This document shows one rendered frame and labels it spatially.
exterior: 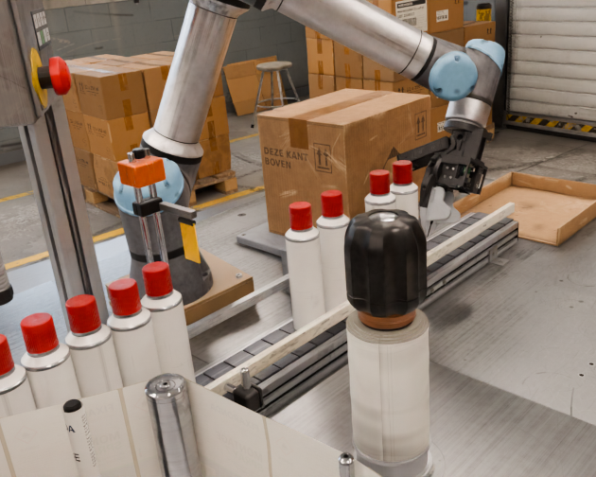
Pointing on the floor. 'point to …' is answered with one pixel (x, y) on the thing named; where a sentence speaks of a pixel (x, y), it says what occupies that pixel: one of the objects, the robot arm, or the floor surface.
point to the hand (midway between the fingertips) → (424, 228)
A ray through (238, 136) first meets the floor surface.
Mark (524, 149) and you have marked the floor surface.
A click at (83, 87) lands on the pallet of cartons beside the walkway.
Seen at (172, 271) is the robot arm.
